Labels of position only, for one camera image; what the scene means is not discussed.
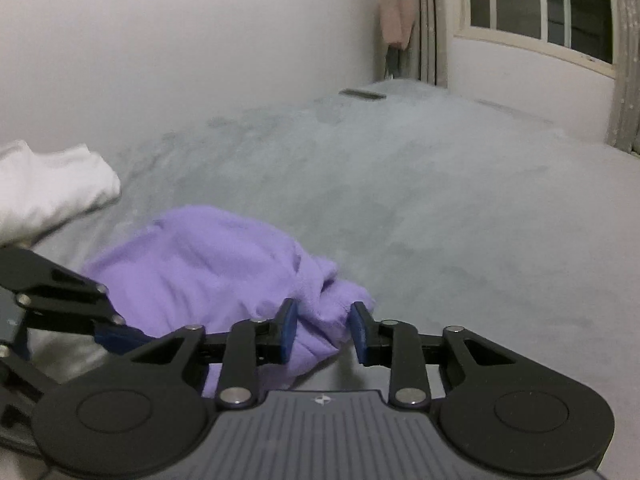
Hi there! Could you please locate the white cloth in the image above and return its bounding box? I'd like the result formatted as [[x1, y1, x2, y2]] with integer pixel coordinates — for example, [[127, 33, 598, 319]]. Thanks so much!
[[0, 141, 122, 248]]

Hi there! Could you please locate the black remote control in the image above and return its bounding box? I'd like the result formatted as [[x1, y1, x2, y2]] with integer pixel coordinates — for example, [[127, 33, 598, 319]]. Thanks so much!
[[339, 88, 387, 102]]

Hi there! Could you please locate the grey curtain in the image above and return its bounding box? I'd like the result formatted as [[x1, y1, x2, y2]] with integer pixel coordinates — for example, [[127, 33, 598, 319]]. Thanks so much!
[[605, 0, 640, 153], [400, 0, 448, 88]]

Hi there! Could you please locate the window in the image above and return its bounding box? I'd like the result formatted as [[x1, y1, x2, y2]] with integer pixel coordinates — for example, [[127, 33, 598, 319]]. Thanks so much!
[[452, 0, 621, 78]]

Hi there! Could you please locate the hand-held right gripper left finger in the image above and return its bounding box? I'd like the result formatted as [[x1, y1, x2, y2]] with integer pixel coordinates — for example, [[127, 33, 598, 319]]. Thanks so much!
[[127, 298, 299, 407]]

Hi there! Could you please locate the purple garment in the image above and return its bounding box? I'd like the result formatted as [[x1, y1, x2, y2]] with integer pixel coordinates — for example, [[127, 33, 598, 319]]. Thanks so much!
[[82, 205, 376, 396]]

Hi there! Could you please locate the grey-blue fluffy blanket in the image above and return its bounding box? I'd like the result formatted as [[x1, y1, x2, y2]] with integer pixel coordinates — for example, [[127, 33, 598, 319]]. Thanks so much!
[[0, 78, 640, 480]]

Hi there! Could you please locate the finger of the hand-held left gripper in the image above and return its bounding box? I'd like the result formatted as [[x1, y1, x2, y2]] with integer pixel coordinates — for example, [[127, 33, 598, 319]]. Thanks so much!
[[0, 247, 151, 355], [0, 354, 60, 411]]

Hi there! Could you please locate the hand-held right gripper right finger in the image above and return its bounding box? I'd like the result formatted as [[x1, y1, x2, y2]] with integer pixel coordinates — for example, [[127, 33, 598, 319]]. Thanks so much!
[[350, 302, 516, 407]]

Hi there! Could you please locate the dark grey hanging garment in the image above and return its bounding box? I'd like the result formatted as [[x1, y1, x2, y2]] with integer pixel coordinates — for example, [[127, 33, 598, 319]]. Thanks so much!
[[385, 45, 408, 80]]

